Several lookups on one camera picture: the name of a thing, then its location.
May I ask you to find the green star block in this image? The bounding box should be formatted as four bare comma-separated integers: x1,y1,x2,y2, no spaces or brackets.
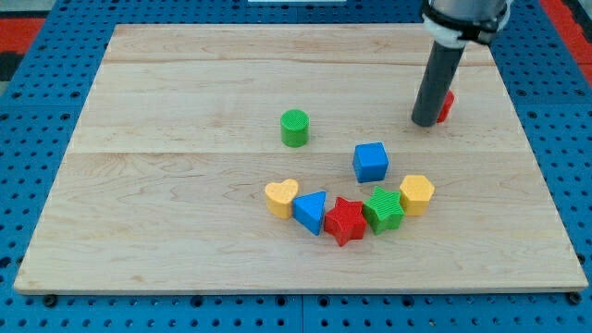
363,186,405,235

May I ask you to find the yellow hexagon block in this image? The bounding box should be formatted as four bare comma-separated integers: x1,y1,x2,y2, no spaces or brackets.
400,175,435,216

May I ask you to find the yellow heart block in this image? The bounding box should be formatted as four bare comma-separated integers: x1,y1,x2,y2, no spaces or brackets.
265,179,300,219

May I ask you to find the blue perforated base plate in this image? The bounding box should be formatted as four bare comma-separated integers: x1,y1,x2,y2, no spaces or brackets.
1,1,591,332

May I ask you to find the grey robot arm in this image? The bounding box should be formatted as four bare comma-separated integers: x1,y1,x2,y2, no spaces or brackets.
421,0,512,49

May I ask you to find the blue triangle block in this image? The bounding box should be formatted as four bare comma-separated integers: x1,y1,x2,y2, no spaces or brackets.
292,191,327,236

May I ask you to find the green cylinder block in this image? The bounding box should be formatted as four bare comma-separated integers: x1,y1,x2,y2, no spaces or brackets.
280,109,310,148

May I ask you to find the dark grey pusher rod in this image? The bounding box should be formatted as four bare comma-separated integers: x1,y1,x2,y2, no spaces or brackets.
412,42,464,128

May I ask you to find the red circle block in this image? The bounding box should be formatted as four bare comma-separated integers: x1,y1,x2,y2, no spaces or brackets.
437,91,455,123

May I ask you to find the blue cube block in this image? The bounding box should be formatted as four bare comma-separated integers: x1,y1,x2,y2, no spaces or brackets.
352,142,389,183

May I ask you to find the red star block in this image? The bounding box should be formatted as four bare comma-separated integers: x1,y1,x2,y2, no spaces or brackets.
324,196,367,247

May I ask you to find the wooden board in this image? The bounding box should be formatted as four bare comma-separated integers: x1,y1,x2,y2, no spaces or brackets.
14,24,588,295

